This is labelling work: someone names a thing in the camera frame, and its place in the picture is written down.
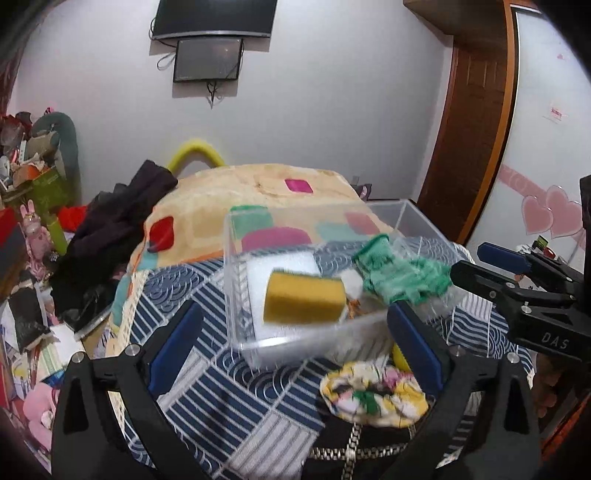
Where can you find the clear plastic box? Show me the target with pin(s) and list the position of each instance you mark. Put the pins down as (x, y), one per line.
(295, 240)

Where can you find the yellow sponge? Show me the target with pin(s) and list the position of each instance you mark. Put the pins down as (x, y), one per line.
(302, 299)

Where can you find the black wall television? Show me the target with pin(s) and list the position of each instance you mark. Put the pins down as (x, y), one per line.
(214, 16)

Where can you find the pile of clutter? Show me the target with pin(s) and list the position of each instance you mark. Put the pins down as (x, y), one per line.
(23, 286)

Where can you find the yellow-green curved tube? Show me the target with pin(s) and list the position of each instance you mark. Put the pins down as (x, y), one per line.
(196, 146)

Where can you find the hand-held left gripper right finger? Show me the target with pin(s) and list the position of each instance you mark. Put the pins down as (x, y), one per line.
(415, 346)

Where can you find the red cloth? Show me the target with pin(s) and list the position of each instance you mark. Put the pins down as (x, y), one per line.
(74, 217)

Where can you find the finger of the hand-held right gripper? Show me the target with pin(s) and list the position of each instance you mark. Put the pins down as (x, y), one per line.
(480, 279)
(503, 258)

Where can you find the yellow floral scrunchie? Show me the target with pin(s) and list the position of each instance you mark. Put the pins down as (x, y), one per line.
(369, 397)

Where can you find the small black wall monitor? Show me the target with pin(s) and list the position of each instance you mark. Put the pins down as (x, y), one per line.
(207, 59)

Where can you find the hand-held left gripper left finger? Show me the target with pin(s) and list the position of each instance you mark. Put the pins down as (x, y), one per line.
(178, 341)

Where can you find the brown wooden door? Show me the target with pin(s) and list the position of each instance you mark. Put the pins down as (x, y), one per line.
(471, 129)

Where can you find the green knitted glove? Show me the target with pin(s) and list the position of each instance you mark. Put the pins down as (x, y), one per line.
(401, 272)

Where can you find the green cardboard box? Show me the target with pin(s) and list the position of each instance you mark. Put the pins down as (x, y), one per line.
(48, 189)

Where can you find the green bottle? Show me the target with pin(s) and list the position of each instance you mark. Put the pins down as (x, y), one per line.
(57, 233)

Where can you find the white foam sponge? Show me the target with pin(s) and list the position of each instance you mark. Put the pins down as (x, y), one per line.
(291, 265)

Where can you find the beige patchwork blanket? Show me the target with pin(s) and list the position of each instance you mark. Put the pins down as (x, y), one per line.
(221, 203)

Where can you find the blue white patterned quilt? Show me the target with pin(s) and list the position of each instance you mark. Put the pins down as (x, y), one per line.
(221, 397)

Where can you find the white wardrobe door pink hearts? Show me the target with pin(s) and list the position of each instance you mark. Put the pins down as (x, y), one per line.
(549, 138)

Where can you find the pink plush toy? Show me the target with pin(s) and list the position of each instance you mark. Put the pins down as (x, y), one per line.
(39, 410)

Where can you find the dark clothes pile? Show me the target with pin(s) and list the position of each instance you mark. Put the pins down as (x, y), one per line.
(115, 221)

